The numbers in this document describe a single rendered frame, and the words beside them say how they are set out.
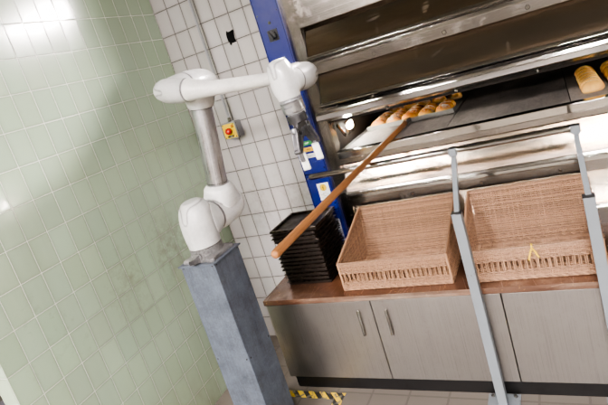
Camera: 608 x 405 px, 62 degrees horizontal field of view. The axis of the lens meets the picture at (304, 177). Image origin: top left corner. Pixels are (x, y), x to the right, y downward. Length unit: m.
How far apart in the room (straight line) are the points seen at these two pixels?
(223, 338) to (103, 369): 0.57
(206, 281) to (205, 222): 0.27
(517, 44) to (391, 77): 0.61
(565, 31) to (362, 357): 1.81
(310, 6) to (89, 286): 1.77
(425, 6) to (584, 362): 1.72
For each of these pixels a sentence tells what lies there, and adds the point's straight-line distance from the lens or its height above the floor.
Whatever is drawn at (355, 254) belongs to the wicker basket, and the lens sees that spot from 2.75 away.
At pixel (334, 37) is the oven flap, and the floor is 1.79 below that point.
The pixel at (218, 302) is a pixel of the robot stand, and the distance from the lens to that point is 2.40.
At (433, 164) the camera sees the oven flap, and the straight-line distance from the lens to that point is 2.73.
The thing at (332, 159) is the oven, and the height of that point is 1.15.
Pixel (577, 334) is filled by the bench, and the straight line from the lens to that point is 2.44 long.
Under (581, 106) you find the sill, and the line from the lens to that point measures 2.62.
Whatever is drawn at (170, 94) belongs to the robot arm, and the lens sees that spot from 2.21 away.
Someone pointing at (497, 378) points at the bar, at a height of 0.16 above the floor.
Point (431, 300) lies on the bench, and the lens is 2.43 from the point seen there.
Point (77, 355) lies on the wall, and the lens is 2.57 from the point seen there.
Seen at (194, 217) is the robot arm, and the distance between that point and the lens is 2.30.
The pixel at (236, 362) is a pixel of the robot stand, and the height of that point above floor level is 0.48.
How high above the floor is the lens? 1.71
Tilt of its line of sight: 12 degrees down
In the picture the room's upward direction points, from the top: 17 degrees counter-clockwise
